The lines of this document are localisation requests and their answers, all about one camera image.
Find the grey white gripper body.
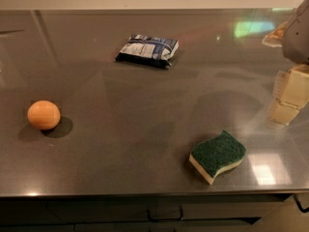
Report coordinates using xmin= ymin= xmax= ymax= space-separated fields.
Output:
xmin=282 ymin=0 xmax=309 ymax=64

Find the orange ball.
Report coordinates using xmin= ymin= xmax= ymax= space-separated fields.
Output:
xmin=27 ymin=101 xmax=61 ymax=131

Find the black cable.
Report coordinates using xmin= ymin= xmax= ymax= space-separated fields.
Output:
xmin=293 ymin=193 xmax=309 ymax=214

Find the black drawer handle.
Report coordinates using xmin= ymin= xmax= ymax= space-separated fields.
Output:
xmin=147 ymin=203 xmax=183 ymax=222

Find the blue chip bag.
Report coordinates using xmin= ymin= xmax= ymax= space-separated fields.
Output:
xmin=115 ymin=34 xmax=179 ymax=68

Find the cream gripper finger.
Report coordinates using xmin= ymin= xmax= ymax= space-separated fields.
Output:
xmin=262 ymin=22 xmax=287 ymax=47
xmin=269 ymin=64 xmax=309 ymax=125

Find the green and yellow sponge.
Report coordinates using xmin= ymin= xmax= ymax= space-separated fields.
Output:
xmin=189 ymin=130 xmax=246 ymax=185

